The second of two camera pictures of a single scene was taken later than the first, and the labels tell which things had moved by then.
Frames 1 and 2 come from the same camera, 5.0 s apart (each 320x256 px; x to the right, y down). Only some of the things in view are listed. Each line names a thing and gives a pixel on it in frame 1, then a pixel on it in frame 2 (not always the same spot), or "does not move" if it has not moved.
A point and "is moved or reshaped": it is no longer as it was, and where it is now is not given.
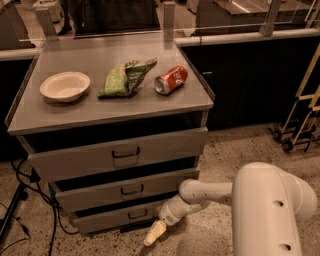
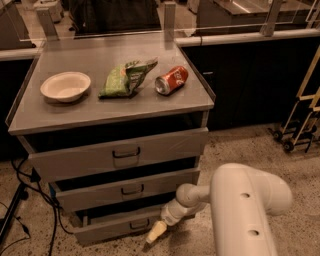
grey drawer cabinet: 112,126 does not move
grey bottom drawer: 92,222 is moved or reshaped
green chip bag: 123,79 does not move
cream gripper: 169,215 does not move
